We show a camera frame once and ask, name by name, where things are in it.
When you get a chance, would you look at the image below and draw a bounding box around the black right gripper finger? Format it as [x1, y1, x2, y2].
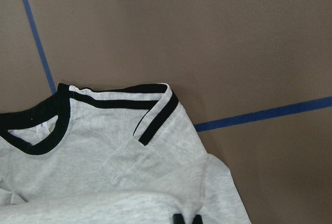
[172, 214, 202, 224]

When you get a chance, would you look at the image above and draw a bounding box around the grey cartoon print t-shirt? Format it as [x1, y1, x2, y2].
[1, 83, 250, 223]

